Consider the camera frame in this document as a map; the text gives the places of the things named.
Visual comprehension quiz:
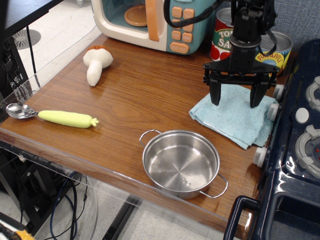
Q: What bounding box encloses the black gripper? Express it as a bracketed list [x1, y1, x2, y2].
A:
[203, 35, 280, 108]

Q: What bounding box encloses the light blue towel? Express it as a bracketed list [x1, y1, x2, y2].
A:
[189, 84, 277, 150]

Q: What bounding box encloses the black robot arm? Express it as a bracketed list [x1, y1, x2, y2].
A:
[203, 0, 280, 108]

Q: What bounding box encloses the white stove knob far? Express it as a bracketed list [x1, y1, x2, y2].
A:
[272, 84, 285, 102]

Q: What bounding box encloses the white stove knob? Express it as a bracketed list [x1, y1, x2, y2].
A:
[272, 84, 285, 102]
[266, 103, 280, 121]
[253, 147, 268, 168]

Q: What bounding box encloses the white stove knob middle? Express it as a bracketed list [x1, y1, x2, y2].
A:
[266, 103, 280, 121]

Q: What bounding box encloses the tomato sauce can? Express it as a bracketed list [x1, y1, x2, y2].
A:
[210, 7, 233, 62]

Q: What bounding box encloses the pineapple slices can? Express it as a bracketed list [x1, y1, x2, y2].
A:
[255, 31, 293, 76]

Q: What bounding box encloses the white stove knob near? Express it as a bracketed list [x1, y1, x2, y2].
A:
[253, 147, 268, 168]

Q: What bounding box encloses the toy microwave oven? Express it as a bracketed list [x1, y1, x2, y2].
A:
[91, 0, 215, 55]

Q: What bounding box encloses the dark blue toy stove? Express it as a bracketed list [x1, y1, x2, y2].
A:
[223, 39, 320, 240]

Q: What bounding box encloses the plush white mushroom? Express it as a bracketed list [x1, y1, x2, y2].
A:
[83, 45, 114, 87]

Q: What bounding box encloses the black table leg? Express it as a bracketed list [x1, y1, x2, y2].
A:
[102, 195, 141, 240]

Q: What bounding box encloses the round floor vent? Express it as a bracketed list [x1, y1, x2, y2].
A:
[13, 29, 41, 45]

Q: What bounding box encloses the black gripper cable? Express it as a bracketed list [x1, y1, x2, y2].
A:
[163, 0, 223, 29]

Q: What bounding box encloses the steel pot with handles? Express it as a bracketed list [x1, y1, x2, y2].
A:
[139, 130, 221, 200]

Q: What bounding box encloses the spoon with green handle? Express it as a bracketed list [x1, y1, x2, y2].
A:
[6, 103, 99, 129]

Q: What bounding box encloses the blue floor cable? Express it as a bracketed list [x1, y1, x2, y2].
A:
[49, 178, 78, 240]

